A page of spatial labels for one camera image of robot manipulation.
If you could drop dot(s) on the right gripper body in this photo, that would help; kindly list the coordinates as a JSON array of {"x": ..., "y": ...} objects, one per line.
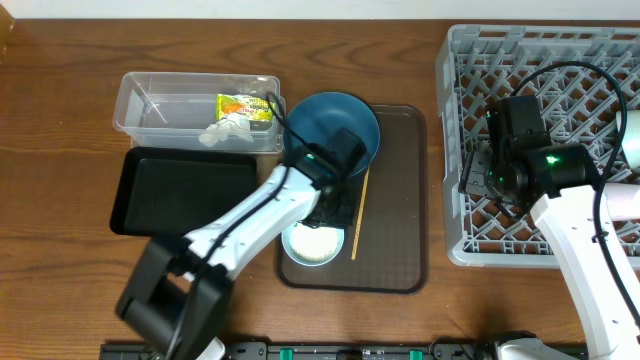
[{"x": 484, "y": 177}]

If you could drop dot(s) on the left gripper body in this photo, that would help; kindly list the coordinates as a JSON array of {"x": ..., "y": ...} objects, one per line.
[{"x": 342, "y": 213}]

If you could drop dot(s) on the wooden chopstick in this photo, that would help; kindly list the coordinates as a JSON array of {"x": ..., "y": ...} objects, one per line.
[{"x": 360, "y": 215}]

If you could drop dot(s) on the light blue small bowl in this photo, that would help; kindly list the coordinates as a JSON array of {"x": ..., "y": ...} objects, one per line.
[{"x": 285, "y": 240}]

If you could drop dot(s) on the dark blue bowl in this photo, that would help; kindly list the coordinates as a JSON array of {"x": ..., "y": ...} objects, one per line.
[{"x": 318, "y": 117}]

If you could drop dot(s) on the yellow green snack wrapper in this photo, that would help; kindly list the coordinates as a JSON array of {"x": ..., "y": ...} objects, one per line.
[{"x": 249, "y": 107}]

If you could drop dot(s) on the white tissue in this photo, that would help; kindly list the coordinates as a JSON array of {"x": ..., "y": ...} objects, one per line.
[{"x": 230, "y": 126}]

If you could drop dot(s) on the white rice pile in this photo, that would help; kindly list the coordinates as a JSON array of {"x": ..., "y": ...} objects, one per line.
[{"x": 313, "y": 244}]

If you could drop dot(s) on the white pink cup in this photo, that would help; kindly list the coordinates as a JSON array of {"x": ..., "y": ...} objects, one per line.
[{"x": 623, "y": 201}]

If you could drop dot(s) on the mint green small bowl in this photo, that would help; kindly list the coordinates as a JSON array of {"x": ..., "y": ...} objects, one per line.
[{"x": 630, "y": 141}]

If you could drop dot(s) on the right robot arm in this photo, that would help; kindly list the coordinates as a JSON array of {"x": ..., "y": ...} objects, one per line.
[{"x": 556, "y": 184}]

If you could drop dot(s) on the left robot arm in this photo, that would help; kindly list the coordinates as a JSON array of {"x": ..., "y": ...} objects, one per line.
[{"x": 177, "y": 296}]

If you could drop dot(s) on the grey dishwasher rack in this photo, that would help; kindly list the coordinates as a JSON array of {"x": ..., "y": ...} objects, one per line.
[{"x": 478, "y": 64}]

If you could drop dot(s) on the brown serving tray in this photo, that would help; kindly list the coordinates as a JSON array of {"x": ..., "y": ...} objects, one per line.
[{"x": 393, "y": 246}]

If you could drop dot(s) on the clear plastic bin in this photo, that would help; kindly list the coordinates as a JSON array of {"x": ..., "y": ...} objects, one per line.
[{"x": 171, "y": 109}]

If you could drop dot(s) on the black plastic tray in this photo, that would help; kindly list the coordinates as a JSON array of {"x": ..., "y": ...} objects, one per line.
[{"x": 173, "y": 191}]

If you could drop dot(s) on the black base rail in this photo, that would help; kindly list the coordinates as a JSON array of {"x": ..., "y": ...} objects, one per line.
[{"x": 262, "y": 351}]

